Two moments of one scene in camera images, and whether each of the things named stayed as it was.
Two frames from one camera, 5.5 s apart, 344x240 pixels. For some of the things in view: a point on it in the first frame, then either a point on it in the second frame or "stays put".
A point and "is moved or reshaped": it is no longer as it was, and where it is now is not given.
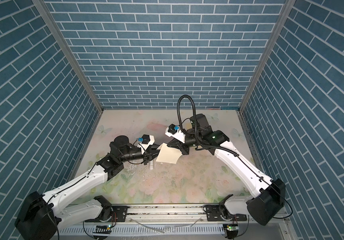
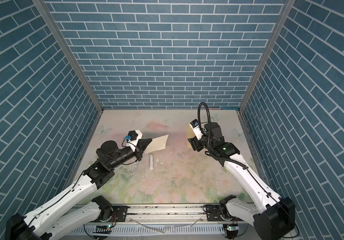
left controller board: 103,229 stays put
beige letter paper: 168,154 is moved or reshaped
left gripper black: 148,155 -> 138,152
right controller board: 232,230 stays put
